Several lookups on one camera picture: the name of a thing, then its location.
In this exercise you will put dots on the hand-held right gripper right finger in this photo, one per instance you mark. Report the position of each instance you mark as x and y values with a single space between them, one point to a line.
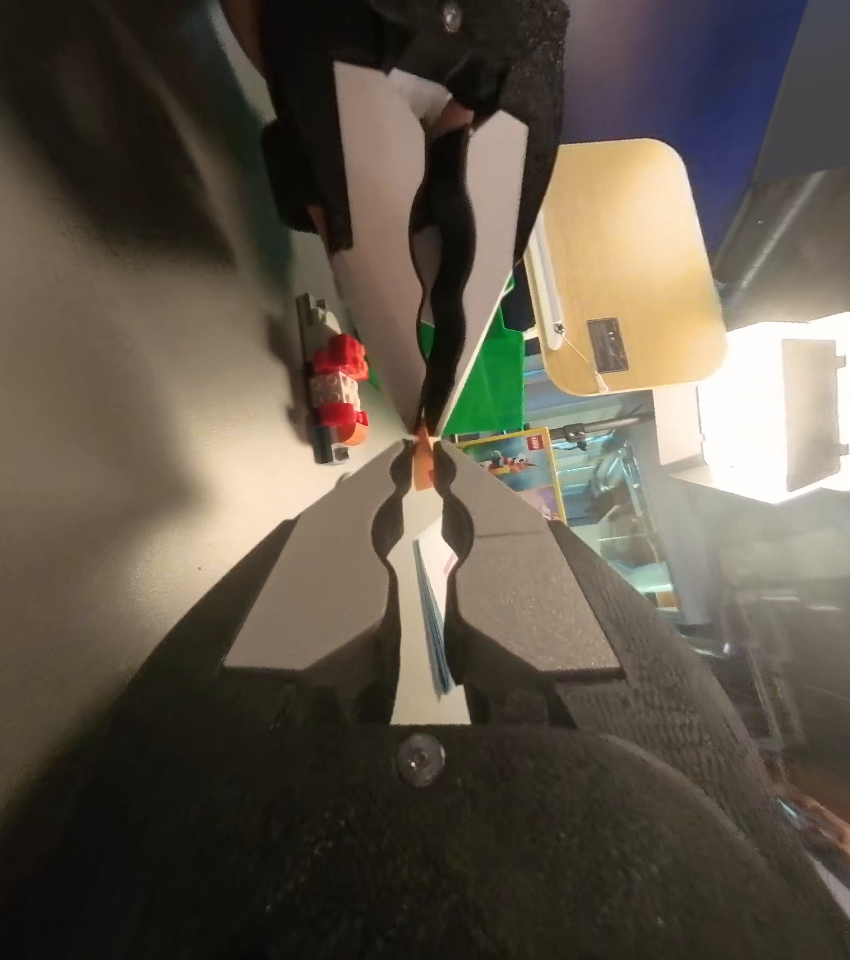
530 600

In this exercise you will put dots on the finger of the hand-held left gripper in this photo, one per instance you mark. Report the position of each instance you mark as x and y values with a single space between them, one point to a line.
500 202
380 187

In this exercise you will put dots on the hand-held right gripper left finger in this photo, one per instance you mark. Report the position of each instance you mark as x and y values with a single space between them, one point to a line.
305 600

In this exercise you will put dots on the green plastic bin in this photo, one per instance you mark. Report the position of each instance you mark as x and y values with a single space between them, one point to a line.
492 375

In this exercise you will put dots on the orange brick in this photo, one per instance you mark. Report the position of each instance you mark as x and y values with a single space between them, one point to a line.
423 461

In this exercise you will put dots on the colourful brick assembly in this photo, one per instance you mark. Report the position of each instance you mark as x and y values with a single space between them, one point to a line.
335 375

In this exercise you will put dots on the yellow toy set box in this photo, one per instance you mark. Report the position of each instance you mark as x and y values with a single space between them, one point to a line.
522 472

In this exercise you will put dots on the person's left hand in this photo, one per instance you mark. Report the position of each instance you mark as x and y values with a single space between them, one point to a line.
455 118

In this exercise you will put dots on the thick instruction booklet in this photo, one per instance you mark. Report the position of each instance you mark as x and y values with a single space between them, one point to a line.
432 600

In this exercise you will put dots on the bright rectangular light panel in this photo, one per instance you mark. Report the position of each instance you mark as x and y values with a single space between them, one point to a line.
747 412

